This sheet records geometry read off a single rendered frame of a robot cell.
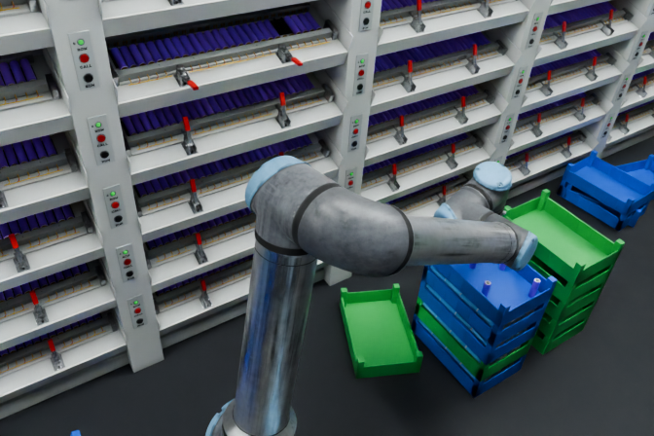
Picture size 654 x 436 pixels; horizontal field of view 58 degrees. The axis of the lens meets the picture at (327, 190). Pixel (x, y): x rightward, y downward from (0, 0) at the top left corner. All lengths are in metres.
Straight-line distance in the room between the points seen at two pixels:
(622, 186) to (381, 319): 1.29
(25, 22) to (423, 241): 0.84
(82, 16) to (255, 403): 0.81
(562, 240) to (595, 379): 0.44
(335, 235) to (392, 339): 1.16
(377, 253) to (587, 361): 1.35
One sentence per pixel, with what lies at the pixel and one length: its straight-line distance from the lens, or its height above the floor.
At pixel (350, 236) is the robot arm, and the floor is 0.97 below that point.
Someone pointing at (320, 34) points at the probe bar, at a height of 0.93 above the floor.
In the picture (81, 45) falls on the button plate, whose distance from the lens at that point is 1.29.
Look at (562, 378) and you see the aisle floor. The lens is 2.06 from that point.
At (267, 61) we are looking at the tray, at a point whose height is 0.89.
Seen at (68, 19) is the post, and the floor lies 1.08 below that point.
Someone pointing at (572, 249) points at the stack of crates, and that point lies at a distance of 1.98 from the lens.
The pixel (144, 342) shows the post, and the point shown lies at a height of 0.11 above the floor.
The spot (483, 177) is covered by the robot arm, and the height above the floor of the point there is 0.73.
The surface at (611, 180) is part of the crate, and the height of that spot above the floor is 0.08.
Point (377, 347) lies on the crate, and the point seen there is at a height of 0.00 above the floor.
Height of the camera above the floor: 1.53
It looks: 37 degrees down
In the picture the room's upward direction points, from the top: 4 degrees clockwise
